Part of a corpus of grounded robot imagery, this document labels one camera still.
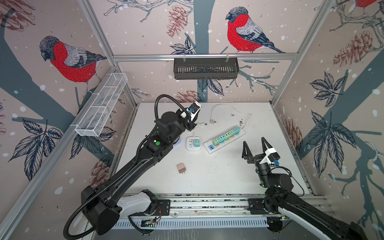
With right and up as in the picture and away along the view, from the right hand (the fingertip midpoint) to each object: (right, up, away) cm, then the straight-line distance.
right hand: (252, 142), depth 68 cm
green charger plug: (-14, -4, +23) cm, 27 cm away
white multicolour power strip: (-18, -8, +25) cm, 32 cm away
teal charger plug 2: (+1, +3, +29) cm, 29 cm away
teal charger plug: (-26, -5, +22) cm, 34 cm away
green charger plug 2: (-6, 0, +26) cm, 27 cm away
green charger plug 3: (-3, +1, +27) cm, 27 cm away
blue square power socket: (-38, -6, +30) cm, 49 cm away
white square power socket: (-31, -6, +27) cm, 41 cm away
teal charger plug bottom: (-10, -2, +25) cm, 27 cm away
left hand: (-27, +17, -2) cm, 32 cm away
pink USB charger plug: (-35, -18, +18) cm, 43 cm away
